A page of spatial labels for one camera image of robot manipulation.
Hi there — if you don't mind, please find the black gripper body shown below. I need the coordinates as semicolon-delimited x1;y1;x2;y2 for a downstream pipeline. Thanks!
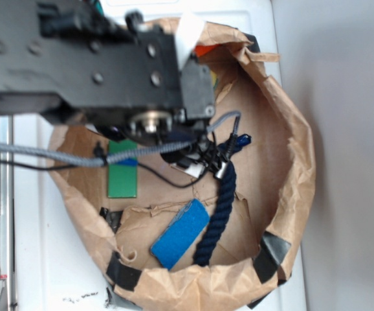
44;19;214;162

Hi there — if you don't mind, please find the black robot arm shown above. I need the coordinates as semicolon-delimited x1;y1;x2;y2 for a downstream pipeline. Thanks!
0;1;215;166

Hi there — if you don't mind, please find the green rectangular block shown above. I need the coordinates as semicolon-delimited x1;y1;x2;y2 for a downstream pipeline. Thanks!
107;140;138;198

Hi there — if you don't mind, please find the orange toy carrot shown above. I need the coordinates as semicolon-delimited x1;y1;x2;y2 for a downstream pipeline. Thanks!
194;45;218;58

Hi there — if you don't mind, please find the blue sponge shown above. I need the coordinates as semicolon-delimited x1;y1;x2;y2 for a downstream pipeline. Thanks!
150;199;210;270

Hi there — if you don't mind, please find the brown paper bag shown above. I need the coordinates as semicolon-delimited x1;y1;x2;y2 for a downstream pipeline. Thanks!
51;23;316;310

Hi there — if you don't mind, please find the black tape strip right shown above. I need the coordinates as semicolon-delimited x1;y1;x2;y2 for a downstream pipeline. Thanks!
247;231;292;310

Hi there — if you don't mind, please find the black tape strip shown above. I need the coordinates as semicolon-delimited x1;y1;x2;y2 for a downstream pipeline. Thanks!
247;231;292;310
100;207;142;310

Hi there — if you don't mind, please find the black tape strip left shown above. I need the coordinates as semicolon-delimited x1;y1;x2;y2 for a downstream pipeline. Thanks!
100;207;142;310

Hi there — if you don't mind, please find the dark navy rope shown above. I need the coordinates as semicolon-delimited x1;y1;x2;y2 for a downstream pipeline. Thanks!
193;132;252;267

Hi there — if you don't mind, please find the grey braided cable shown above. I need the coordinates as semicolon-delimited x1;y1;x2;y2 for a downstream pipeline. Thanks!
0;110;241;168

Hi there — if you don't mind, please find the black cable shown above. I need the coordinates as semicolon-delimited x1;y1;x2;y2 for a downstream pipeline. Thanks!
0;135;239;189

